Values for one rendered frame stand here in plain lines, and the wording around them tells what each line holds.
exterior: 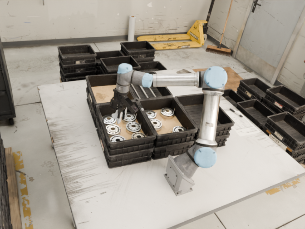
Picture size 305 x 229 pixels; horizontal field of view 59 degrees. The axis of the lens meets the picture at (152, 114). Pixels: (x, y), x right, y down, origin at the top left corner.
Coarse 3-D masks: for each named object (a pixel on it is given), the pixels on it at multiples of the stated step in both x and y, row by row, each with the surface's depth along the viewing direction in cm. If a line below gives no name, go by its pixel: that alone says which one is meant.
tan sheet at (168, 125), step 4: (156, 112) 203; (156, 116) 199; (160, 116) 199; (160, 120) 195; (164, 120) 196; (168, 120) 197; (172, 120) 197; (176, 120) 198; (164, 124) 192; (168, 124) 193; (172, 124) 193; (176, 124) 194; (180, 124) 195; (164, 128) 189; (168, 128) 190; (172, 128) 190; (160, 132) 185; (164, 132) 185; (168, 132) 186
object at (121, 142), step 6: (96, 108) 182; (144, 114) 182; (102, 120) 172; (102, 126) 170; (150, 126) 173; (108, 138) 159; (138, 138) 163; (144, 138) 163; (150, 138) 165; (108, 144) 158; (114, 144) 157; (120, 144) 159
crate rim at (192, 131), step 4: (172, 96) 205; (140, 100) 195; (144, 100) 196; (148, 100) 197; (176, 100) 201; (140, 104) 191; (180, 108) 194; (144, 112) 184; (184, 112) 190; (188, 116) 187; (148, 120) 177; (152, 124) 175; (192, 124) 181; (152, 128) 172; (196, 128) 177; (156, 132) 169; (172, 132) 171; (176, 132) 172; (180, 132) 172; (184, 132) 173; (188, 132) 175; (192, 132) 176; (196, 132) 178; (156, 136) 168; (160, 136) 167; (164, 136) 169; (168, 136) 170; (172, 136) 171
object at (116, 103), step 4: (116, 92) 151; (116, 96) 154; (120, 96) 153; (112, 100) 154; (116, 100) 154; (120, 100) 155; (112, 104) 157; (116, 104) 155; (120, 104) 154; (116, 108) 156; (124, 108) 157
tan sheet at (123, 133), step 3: (120, 123) 187; (123, 123) 188; (138, 123) 190; (120, 126) 184; (123, 126) 185; (123, 129) 182; (141, 129) 185; (123, 132) 180; (126, 132) 180; (141, 132) 182; (120, 135) 177; (123, 135) 178; (126, 135) 178; (129, 135) 178; (129, 138) 176
